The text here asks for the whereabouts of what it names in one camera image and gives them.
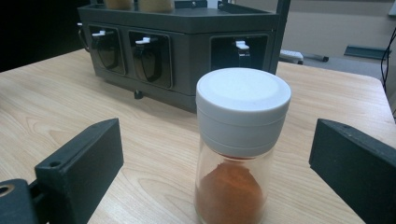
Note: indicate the white power strip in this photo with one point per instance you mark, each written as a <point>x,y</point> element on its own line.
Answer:
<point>291,56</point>

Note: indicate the dark grey spice rack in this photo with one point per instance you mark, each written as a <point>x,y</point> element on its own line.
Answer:
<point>186,25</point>

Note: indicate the grey flat tray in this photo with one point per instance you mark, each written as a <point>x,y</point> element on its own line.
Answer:
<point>365,52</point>

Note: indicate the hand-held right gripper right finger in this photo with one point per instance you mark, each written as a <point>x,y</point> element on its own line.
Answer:
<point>358,165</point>

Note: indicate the glass spice jar orange powder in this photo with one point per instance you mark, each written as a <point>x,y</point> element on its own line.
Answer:
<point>243,102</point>

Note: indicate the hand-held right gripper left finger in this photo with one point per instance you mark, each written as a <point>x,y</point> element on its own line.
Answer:
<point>81,169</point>

